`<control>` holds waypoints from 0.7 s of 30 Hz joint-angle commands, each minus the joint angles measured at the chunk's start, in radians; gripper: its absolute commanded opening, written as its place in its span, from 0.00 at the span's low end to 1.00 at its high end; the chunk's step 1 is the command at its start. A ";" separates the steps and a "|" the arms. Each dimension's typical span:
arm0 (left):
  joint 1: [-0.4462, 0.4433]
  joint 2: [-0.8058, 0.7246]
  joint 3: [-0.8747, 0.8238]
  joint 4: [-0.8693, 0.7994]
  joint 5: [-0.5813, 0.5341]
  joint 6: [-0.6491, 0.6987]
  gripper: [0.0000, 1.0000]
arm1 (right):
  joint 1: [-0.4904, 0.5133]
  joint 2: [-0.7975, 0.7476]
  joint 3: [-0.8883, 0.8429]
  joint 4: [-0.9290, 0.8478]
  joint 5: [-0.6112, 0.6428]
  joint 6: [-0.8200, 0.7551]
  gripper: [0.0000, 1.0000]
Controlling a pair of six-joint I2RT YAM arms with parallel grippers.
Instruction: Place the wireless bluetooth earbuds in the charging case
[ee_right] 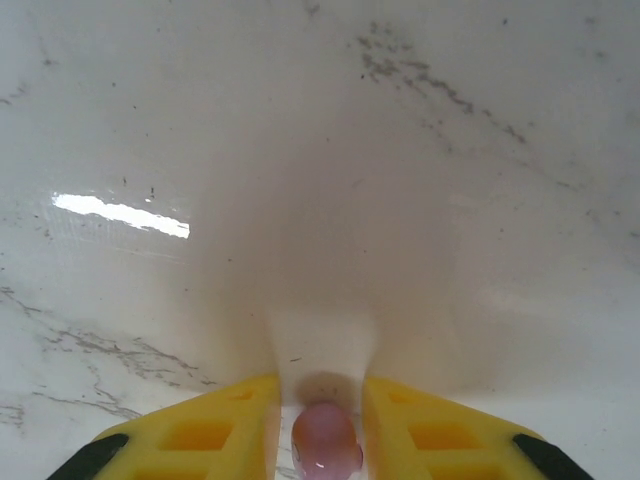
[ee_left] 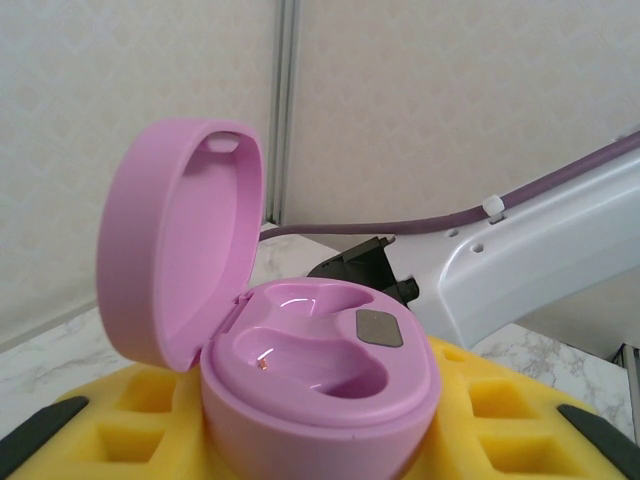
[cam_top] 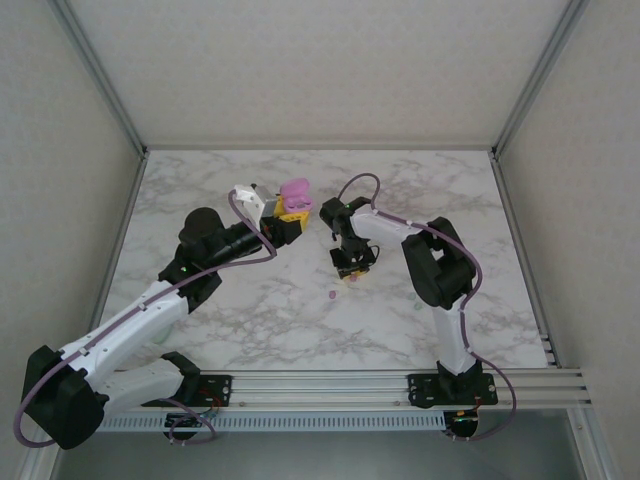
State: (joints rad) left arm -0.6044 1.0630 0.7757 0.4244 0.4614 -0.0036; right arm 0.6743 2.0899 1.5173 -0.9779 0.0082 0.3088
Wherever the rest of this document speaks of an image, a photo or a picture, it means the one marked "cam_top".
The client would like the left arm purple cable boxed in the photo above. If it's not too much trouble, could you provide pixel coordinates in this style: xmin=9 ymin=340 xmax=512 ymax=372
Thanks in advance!
xmin=13 ymin=189 xmax=279 ymax=446

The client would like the aluminium table side rail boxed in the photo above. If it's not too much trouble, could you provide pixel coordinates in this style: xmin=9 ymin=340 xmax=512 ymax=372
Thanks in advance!
xmin=92 ymin=152 xmax=150 ymax=326
xmin=491 ymin=154 xmax=559 ymax=369

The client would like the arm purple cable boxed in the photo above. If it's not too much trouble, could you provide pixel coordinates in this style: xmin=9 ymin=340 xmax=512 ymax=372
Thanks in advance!
xmin=13 ymin=189 xmax=279 ymax=446
xmin=338 ymin=172 xmax=519 ymax=444

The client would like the aluminium mounting rail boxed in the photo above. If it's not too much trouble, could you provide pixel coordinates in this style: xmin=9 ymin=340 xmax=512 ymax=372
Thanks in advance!
xmin=99 ymin=368 xmax=594 ymax=412

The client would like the aluminium table back rail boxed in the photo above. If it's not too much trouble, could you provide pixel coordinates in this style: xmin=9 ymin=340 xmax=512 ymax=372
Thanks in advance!
xmin=143 ymin=144 xmax=497 ymax=153

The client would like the slotted grey cable duct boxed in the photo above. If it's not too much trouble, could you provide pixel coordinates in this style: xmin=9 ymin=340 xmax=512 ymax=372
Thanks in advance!
xmin=99 ymin=412 xmax=446 ymax=432

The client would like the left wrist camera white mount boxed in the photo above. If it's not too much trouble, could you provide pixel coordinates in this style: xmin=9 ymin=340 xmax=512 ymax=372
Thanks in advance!
xmin=229 ymin=183 xmax=280 ymax=229

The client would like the aluminium frame leg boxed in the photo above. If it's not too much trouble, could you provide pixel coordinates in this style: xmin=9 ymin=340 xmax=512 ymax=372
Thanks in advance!
xmin=17 ymin=444 xmax=59 ymax=480
xmin=567 ymin=409 xmax=619 ymax=480

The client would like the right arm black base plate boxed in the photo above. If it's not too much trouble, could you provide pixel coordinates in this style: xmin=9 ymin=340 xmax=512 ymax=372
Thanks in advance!
xmin=407 ymin=372 xmax=500 ymax=406

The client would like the pink earbud charging case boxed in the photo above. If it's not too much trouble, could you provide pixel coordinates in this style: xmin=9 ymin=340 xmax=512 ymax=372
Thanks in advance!
xmin=278 ymin=178 xmax=316 ymax=215

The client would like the aluminium frame post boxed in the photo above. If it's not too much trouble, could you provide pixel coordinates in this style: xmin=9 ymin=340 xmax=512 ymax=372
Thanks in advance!
xmin=492 ymin=0 xmax=591 ymax=159
xmin=53 ymin=0 xmax=149 ymax=156

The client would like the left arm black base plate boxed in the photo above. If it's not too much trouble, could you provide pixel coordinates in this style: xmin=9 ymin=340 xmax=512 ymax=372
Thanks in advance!
xmin=139 ymin=373 xmax=234 ymax=407

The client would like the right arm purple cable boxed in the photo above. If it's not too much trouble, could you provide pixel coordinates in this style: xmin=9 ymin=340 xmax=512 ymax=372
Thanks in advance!
xmin=338 ymin=172 xmax=519 ymax=444

